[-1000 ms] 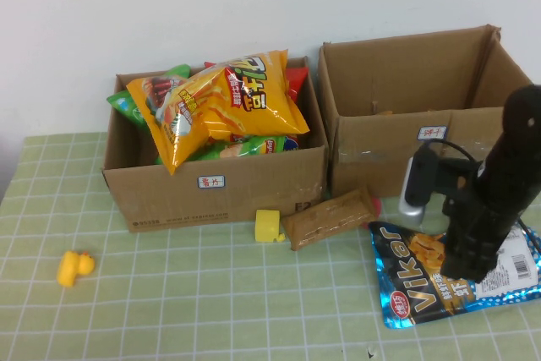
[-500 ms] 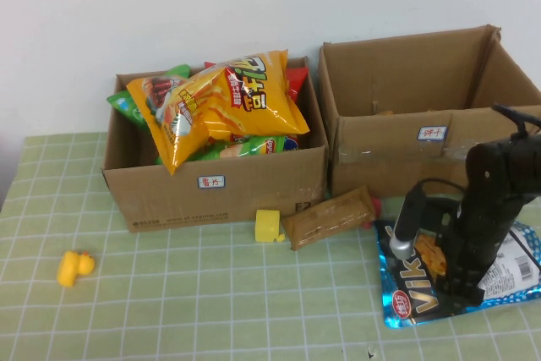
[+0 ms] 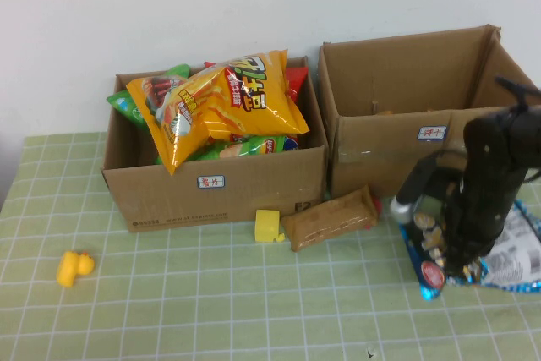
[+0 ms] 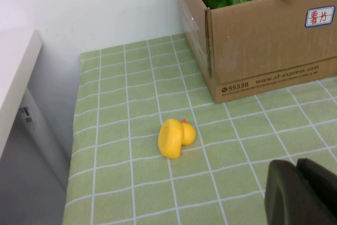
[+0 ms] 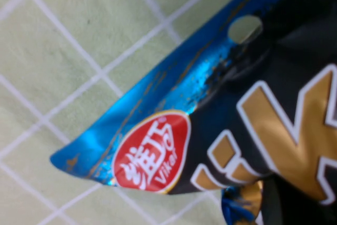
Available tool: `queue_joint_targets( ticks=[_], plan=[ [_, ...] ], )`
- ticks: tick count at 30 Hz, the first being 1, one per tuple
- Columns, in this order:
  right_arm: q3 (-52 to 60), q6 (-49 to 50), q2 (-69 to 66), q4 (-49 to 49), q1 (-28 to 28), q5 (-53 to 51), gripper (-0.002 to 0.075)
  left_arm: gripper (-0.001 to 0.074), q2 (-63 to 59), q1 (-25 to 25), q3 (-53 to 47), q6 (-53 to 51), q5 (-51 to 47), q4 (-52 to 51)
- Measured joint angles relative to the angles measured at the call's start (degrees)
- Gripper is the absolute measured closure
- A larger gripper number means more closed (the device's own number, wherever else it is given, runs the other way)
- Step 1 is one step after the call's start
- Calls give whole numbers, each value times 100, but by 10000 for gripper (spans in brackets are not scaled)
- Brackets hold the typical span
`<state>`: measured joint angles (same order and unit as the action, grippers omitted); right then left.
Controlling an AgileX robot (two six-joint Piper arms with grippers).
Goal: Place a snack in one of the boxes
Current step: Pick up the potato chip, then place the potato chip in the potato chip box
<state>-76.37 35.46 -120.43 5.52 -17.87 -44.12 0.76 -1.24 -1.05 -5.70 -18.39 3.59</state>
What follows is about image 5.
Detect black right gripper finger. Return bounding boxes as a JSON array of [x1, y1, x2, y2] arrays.
[[259, 179, 337, 225]]

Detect blue black Vikar shrimp chips bag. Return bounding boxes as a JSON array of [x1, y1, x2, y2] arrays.
[[49, 0, 337, 225]]

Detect green checked tablecloth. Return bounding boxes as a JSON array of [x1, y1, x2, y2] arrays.
[[0, 0, 264, 225]]

